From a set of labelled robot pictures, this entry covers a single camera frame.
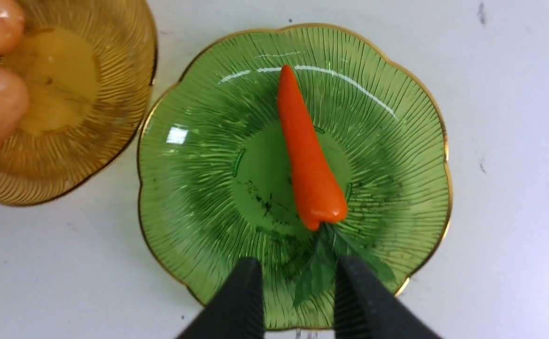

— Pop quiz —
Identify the orange toy carrot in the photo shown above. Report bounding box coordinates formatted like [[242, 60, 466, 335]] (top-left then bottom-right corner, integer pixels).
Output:
[[277, 64, 396, 309]]

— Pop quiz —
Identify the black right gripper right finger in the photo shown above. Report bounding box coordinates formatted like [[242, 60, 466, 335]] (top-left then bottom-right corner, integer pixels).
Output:
[[333, 256, 440, 339]]

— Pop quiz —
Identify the amber ribbed plastic plate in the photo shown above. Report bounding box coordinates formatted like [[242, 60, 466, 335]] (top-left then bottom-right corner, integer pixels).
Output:
[[0, 0, 158, 206]]

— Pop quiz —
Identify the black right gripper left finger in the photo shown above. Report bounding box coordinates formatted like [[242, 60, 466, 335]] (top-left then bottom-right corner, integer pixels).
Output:
[[177, 257, 265, 339]]

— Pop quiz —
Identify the green ribbed plastic plate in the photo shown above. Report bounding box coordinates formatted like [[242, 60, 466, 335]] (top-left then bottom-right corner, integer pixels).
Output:
[[137, 23, 453, 331]]

